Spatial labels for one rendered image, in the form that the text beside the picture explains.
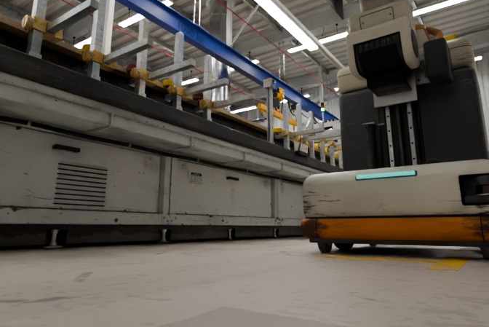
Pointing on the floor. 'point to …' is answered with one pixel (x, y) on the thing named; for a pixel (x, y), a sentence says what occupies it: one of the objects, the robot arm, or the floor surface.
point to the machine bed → (128, 185)
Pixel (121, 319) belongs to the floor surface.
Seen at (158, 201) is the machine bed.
